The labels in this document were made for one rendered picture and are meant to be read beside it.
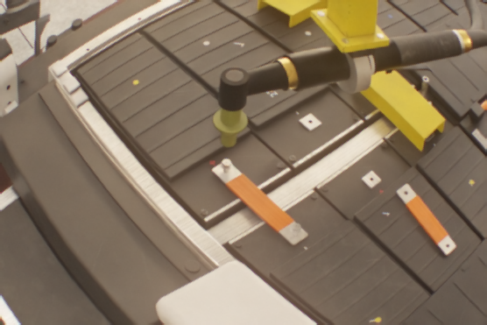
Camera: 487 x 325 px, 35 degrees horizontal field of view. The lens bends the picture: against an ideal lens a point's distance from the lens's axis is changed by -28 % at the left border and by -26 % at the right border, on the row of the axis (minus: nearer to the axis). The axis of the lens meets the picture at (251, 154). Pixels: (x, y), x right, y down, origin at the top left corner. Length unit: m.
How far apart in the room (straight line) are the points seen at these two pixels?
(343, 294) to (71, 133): 0.41
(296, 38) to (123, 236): 0.52
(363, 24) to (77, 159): 0.40
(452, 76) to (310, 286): 0.50
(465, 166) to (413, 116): 0.13
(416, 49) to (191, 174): 0.36
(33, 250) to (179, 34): 0.49
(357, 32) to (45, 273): 0.54
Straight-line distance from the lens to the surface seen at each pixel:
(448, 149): 1.37
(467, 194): 1.32
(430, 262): 1.22
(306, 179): 1.30
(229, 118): 1.19
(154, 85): 1.38
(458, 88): 1.47
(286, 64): 1.18
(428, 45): 1.29
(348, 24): 1.15
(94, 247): 1.07
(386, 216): 1.25
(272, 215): 1.24
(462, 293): 1.19
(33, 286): 1.17
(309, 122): 1.35
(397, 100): 1.38
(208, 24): 1.48
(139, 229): 1.08
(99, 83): 1.39
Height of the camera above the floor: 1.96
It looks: 48 degrees down
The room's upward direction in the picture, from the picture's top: 6 degrees clockwise
